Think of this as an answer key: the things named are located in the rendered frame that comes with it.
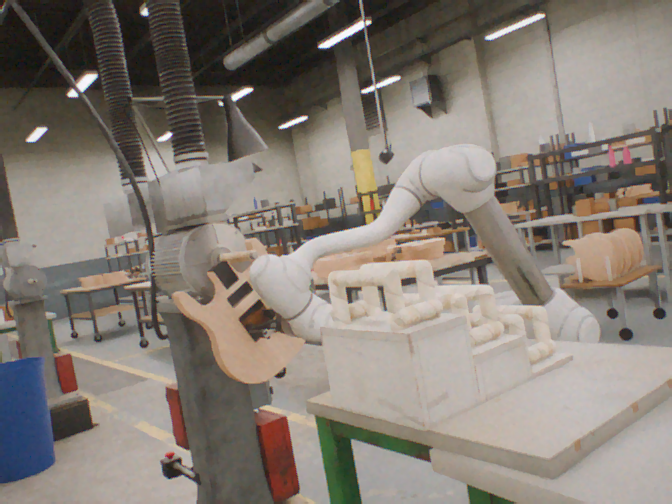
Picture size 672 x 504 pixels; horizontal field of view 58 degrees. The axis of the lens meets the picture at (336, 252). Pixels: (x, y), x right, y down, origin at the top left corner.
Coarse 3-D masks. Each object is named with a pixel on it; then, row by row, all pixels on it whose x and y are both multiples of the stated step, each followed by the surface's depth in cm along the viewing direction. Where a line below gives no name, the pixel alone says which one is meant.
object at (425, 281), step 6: (420, 270) 111; (426, 270) 110; (420, 276) 111; (426, 276) 110; (432, 276) 111; (420, 282) 111; (426, 282) 111; (432, 282) 111; (420, 288) 111; (426, 288) 111; (432, 288) 111; (420, 294) 112; (426, 294) 111; (432, 294) 111; (420, 300) 112; (426, 300) 111; (432, 318) 111
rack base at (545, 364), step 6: (558, 354) 131; (564, 354) 130; (570, 354) 129; (540, 360) 129; (546, 360) 128; (552, 360) 127; (558, 360) 127; (564, 360) 127; (570, 360) 129; (534, 366) 125; (540, 366) 124; (546, 366) 124; (552, 366) 125; (534, 372) 121; (540, 372) 122
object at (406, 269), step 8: (368, 264) 124; (376, 264) 122; (384, 264) 119; (392, 264) 117; (400, 264) 115; (408, 264) 113; (416, 264) 112; (424, 264) 111; (400, 272) 115; (408, 272) 113
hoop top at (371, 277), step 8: (336, 272) 119; (344, 272) 117; (352, 272) 114; (360, 272) 112; (368, 272) 110; (376, 272) 108; (384, 272) 107; (392, 272) 106; (328, 280) 120; (336, 280) 118; (344, 280) 116; (352, 280) 114; (360, 280) 112; (368, 280) 110; (376, 280) 108
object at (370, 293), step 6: (366, 288) 124; (372, 288) 124; (366, 294) 125; (372, 294) 124; (378, 294) 126; (366, 300) 125; (372, 300) 124; (378, 300) 125; (372, 306) 124; (378, 306) 125; (372, 312) 124; (378, 312) 125
